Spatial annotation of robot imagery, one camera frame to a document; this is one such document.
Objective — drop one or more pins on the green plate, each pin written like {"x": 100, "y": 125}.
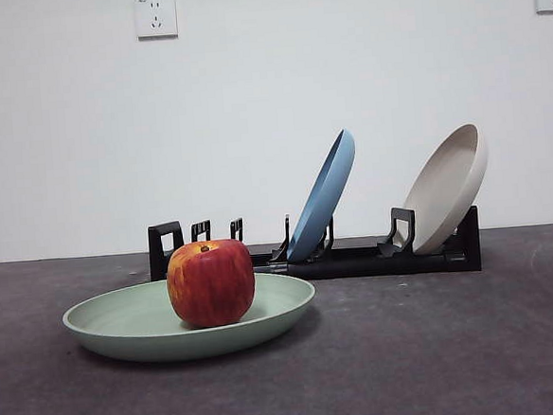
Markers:
{"x": 137, "y": 321}

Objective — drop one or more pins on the cream white plate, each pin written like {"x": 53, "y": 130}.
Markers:
{"x": 446, "y": 191}

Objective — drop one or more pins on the black plate rack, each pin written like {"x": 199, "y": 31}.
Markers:
{"x": 356, "y": 264}

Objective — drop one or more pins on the red apple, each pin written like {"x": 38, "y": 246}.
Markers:
{"x": 210, "y": 283}

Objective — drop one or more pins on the blue plate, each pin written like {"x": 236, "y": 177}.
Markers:
{"x": 323, "y": 199}

